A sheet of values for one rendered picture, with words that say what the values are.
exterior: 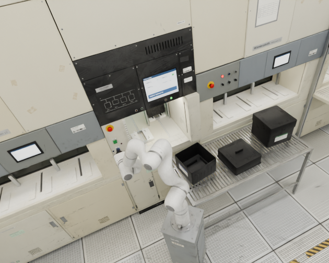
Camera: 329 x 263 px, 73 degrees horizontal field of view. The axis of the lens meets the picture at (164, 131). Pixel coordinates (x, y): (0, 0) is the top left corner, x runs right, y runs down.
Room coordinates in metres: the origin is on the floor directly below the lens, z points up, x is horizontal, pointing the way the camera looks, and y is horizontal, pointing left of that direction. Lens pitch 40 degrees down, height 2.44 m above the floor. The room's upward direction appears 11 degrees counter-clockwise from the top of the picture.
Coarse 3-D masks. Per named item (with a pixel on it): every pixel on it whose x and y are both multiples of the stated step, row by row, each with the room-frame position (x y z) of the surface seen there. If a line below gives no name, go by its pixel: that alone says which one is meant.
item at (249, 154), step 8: (232, 144) 1.50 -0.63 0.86; (240, 144) 1.47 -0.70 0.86; (248, 144) 1.46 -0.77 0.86; (224, 152) 1.41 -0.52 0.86; (232, 152) 1.39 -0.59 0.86; (240, 152) 1.37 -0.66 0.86; (248, 152) 1.35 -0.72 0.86; (256, 152) 1.33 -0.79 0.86; (224, 160) 1.37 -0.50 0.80; (232, 160) 1.30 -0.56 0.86; (240, 160) 1.28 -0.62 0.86; (248, 160) 1.26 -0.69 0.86; (256, 160) 1.27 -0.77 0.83; (232, 168) 1.25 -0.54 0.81; (240, 168) 1.22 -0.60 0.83; (248, 168) 1.24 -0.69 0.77
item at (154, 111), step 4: (152, 108) 2.11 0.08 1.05; (156, 108) 2.13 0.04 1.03; (160, 108) 2.14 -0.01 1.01; (164, 108) 2.15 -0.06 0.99; (148, 112) 2.10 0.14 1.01; (152, 112) 2.11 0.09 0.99; (156, 112) 2.12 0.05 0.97; (160, 112) 2.14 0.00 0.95; (148, 116) 2.10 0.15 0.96; (152, 116) 2.14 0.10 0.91
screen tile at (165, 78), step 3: (174, 72) 1.65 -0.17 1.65; (165, 75) 1.63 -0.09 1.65; (168, 75) 1.63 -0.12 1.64; (171, 75) 1.64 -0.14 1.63; (174, 75) 1.65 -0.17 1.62; (162, 78) 1.62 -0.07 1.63; (165, 78) 1.63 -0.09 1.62; (168, 78) 1.63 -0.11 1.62; (174, 78) 1.65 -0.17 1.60; (171, 81) 1.64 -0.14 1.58; (174, 81) 1.65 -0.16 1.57; (162, 84) 1.62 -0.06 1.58; (165, 84) 1.62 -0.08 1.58; (168, 84) 1.63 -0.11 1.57; (171, 84) 1.64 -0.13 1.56; (174, 84) 1.65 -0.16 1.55; (162, 87) 1.62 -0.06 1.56; (165, 87) 1.62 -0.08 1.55
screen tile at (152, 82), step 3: (156, 78) 1.61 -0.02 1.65; (159, 78) 1.61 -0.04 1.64; (147, 81) 1.59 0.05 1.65; (150, 81) 1.59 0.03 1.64; (153, 81) 1.60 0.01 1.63; (156, 81) 1.61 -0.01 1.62; (159, 81) 1.61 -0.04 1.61; (147, 84) 1.59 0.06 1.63; (150, 84) 1.59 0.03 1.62; (153, 84) 1.60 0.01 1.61; (159, 84) 1.61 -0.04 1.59; (153, 87) 1.60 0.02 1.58; (156, 87) 1.60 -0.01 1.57; (159, 87) 1.61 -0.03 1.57; (147, 90) 1.58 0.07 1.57; (150, 90) 1.59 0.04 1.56; (153, 90) 1.59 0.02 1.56; (156, 90) 1.60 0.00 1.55
